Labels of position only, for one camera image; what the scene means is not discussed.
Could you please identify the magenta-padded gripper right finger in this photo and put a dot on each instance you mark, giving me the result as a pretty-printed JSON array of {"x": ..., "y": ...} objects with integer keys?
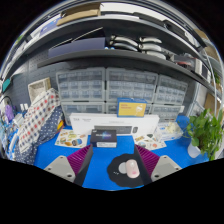
[{"x": 163, "y": 166}]

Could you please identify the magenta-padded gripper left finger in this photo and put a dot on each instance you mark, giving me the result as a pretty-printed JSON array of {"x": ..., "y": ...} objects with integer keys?
[{"x": 63, "y": 166}]

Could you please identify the beige pink computer mouse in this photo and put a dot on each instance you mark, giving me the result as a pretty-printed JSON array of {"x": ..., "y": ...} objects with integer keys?
[{"x": 132, "y": 168}]

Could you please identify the black round-eyed mouse pad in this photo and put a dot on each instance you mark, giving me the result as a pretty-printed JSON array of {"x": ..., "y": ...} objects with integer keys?
[{"x": 115, "y": 176}]

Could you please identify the small colourful sticker sheet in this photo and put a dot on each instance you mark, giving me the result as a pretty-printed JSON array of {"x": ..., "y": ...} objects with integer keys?
[{"x": 70, "y": 138}]

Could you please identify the navy white-dotted cloth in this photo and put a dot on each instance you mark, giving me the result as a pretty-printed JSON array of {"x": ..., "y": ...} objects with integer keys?
[{"x": 43, "y": 143}]

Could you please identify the white blue glove box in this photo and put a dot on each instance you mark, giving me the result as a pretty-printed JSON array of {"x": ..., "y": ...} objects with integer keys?
[{"x": 168, "y": 131}]

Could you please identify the long white keyboard box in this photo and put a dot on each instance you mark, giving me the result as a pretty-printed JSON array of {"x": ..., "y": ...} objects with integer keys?
[{"x": 83, "y": 121}]

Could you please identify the small black cardboard box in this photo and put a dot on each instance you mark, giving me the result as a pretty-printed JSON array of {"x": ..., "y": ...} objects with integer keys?
[{"x": 104, "y": 137}]

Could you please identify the green plant in white pot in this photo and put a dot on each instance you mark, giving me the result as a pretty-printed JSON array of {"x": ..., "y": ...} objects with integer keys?
[{"x": 205, "y": 133}]

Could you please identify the white red-blue dotted cloth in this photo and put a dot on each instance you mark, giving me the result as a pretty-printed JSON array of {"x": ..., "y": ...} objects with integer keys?
[{"x": 40, "y": 116}]

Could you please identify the yellow and blue box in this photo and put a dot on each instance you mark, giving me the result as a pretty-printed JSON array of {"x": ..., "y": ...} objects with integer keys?
[{"x": 131, "y": 108}]

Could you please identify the white woven basket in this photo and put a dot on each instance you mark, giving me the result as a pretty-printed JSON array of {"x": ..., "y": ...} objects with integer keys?
[{"x": 39, "y": 88}]

